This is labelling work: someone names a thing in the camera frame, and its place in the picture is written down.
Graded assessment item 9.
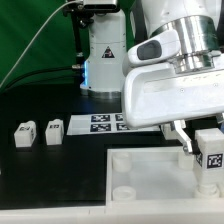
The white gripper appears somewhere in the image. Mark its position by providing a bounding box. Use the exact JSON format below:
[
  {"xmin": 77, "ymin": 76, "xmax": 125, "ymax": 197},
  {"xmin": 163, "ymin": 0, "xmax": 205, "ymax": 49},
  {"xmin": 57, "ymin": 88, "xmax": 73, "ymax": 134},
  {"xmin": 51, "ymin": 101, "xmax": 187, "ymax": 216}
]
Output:
[{"xmin": 122, "ymin": 30, "xmax": 224, "ymax": 154}]

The white square table top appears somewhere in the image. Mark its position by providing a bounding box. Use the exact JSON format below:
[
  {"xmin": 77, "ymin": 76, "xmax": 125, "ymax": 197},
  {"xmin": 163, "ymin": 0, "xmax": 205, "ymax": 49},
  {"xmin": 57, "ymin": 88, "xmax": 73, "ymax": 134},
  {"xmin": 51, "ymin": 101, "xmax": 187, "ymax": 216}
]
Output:
[{"xmin": 106, "ymin": 147, "xmax": 221, "ymax": 203}]

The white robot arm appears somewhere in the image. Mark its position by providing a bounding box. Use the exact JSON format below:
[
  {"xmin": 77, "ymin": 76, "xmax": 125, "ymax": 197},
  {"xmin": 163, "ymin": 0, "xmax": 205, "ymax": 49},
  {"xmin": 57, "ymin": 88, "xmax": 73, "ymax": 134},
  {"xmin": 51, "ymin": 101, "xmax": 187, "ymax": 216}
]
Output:
[{"xmin": 82, "ymin": 0, "xmax": 224, "ymax": 154}]

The white tag marker sheet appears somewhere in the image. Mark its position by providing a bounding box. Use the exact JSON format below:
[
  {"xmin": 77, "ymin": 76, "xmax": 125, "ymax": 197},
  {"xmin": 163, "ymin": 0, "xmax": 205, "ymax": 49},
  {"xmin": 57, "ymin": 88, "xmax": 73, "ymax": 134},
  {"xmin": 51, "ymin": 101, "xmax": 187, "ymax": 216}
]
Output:
[{"xmin": 67, "ymin": 113, "xmax": 159, "ymax": 136}]

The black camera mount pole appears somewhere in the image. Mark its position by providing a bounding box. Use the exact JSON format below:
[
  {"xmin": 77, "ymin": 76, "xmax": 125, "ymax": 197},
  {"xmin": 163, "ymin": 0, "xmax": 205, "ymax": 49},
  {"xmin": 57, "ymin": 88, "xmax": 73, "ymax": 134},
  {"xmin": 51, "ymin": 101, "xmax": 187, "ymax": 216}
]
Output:
[{"xmin": 62, "ymin": 0, "xmax": 93, "ymax": 64}]

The grey camera on mount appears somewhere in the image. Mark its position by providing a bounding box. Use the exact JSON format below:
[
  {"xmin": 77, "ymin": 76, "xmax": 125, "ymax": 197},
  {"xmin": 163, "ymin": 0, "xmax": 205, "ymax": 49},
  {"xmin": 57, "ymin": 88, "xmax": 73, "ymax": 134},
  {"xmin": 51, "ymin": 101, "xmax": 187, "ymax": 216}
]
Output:
[{"xmin": 83, "ymin": 0, "xmax": 119, "ymax": 13}]

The white cable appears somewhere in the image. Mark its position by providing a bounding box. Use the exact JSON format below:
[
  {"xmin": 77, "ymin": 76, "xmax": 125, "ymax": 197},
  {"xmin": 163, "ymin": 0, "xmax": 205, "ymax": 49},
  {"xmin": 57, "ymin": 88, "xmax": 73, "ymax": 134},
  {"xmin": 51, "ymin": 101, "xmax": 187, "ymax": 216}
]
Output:
[{"xmin": 0, "ymin": 0, "xmax": 83, "ymax": 88}]

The black cable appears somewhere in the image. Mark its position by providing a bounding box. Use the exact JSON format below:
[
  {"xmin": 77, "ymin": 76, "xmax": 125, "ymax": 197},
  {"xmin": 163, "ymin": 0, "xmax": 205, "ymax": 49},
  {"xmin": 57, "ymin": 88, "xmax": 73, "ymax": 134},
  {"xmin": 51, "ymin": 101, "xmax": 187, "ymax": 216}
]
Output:
[{"xmin": 0, "ymin": 65, "xmax": 84, "ymax": 95}]

